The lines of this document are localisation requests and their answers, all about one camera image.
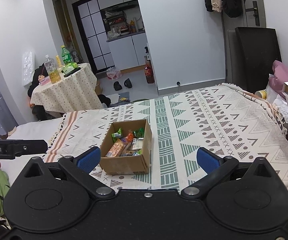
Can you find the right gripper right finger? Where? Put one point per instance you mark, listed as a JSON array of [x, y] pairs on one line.
[[218, 171]]

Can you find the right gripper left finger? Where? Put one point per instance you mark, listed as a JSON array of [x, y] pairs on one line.
[[77, 170]]

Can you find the orange cracker packet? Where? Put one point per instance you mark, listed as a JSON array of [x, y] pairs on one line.
[[116, 149]]

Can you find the light green candy packet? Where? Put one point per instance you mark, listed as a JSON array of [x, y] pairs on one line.
[[117, 135]]

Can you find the pink snack packet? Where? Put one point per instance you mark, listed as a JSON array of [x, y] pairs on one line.
[[130, 136]]

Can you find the dark green candy packet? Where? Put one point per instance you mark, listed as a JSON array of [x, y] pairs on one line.
[[139, 133]]

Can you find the purple wafer packet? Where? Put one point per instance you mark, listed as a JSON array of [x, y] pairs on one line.
[[137, 144]]

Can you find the patterned bed blanket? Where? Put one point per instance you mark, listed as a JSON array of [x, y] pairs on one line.
[[223, 119]]

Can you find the brown cardboard box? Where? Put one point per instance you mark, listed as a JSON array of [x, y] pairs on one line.
[[129, 162]]

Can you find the round table with dotted cloth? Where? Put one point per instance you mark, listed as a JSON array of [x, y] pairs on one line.
[[73, 93]]

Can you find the blue floor mat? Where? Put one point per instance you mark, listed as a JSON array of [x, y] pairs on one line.
[[119, 98]]

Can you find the left black slipper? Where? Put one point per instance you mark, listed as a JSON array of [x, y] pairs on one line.
[[117, 86]]

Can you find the black slipper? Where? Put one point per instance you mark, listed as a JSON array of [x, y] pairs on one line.
[[128, 83], [117, 86]]

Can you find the right black slipper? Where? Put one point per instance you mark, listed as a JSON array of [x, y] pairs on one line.
[[128, 83]]

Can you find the green tissue pack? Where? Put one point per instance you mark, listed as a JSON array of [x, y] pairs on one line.
[[69, 67]]

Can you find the pack of water bottles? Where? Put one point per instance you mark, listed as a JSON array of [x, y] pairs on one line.
[[113, 73]]

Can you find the yellow oil bottle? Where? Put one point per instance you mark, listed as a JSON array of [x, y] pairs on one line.
[[52, 69]]

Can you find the green soda bottle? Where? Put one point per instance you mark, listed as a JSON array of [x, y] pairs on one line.
[[66, 56]]

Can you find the dark red sauce bottle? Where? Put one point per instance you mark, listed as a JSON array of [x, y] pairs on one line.
[[149, 74]]

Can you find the white kitchen cabinet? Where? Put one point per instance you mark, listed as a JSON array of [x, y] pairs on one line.
[[128, 51]]

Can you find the black spray bottle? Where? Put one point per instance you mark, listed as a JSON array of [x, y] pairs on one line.
[[148, 57]]

